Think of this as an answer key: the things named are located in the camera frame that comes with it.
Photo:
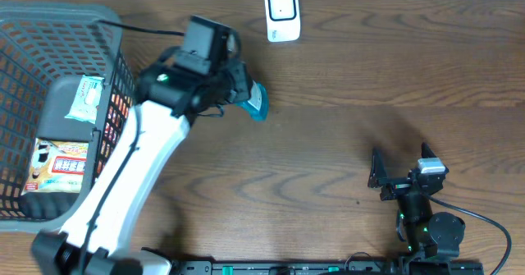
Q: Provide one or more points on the teal mouthwash bottle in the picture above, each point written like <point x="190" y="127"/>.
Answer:
<point x="258" y="104"/>

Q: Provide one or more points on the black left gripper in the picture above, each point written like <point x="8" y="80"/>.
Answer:
<point x="245" y="85"/>

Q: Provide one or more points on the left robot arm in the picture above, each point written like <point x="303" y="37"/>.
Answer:
<point x="171" y="93"/>

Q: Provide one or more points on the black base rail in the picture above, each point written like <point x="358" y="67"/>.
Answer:
<point x="355" y="264"/>

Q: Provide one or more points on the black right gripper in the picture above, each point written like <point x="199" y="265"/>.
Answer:
<point x="396" y="186"/>

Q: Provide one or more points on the white barcode scanner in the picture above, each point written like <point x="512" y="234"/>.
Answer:
<point x="283" y="20"/>

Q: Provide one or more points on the light green wipes packet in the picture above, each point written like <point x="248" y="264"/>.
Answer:
<point x="87" y="98"/>

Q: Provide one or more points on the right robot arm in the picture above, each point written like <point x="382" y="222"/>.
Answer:
<point x="433" y="238"/>

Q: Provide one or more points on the grey plastic mesh basket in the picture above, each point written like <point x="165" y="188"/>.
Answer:
<point x="46" y="48"/>

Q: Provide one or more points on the yellow snack bag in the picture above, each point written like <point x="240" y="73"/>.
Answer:
<point x="56" y="167"/>

